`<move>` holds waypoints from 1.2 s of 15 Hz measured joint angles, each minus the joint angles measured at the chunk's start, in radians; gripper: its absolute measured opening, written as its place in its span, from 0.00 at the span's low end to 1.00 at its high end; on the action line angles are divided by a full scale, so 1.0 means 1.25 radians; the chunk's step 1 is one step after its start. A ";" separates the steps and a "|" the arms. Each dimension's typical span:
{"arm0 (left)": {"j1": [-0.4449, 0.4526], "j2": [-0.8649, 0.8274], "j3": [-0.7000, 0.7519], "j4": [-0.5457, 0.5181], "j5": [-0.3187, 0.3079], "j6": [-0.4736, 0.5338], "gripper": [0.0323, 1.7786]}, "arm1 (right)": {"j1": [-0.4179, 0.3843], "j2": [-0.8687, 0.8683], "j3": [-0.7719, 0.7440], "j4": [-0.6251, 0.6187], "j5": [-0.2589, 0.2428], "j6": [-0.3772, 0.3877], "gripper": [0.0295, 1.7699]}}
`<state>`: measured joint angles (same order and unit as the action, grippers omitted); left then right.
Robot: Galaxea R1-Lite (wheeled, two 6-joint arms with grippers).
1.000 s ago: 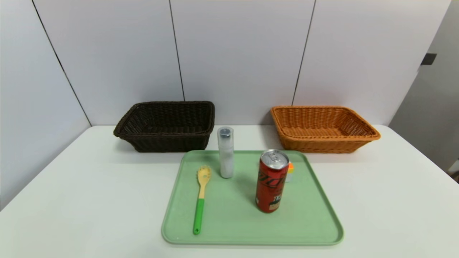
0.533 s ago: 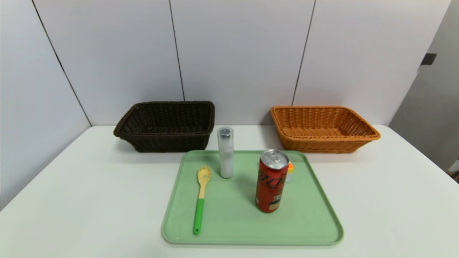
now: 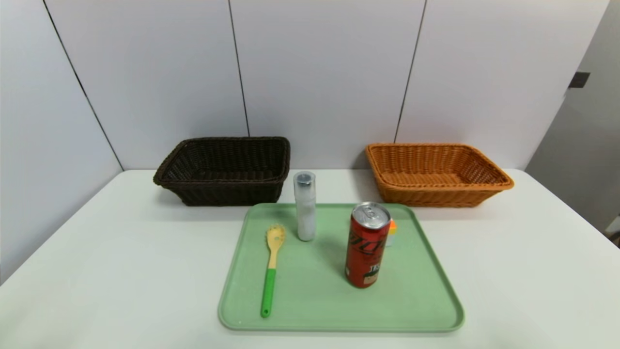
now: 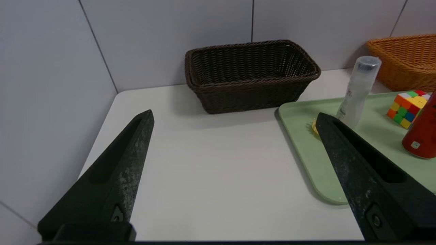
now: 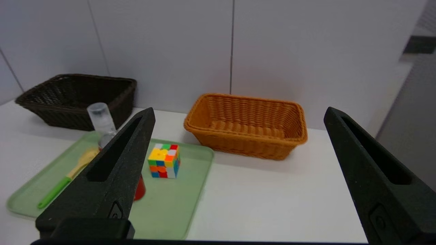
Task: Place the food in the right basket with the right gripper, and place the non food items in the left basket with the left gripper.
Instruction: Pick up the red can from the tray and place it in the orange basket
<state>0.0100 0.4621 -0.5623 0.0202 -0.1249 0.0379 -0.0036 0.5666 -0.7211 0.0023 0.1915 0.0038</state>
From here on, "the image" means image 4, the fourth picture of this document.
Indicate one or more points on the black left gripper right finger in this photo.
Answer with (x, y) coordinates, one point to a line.
(374, 190)

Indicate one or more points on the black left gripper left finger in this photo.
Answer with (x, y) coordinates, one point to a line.
(112, 190)

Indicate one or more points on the red soda can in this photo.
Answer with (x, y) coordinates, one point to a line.
(424, 136)

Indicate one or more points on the clear plastic tube bottle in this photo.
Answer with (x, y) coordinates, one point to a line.
(357, 92)

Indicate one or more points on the orange wicker basket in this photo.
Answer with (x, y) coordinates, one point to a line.
(405, 61)

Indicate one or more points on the dark brown wicker basket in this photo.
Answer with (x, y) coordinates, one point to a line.
(248, 92)

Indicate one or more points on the light green plastic tray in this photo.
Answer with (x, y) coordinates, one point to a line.
(306, 136)

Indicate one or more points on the multicoloured puzzle cube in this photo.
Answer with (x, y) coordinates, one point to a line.
(407, 109)

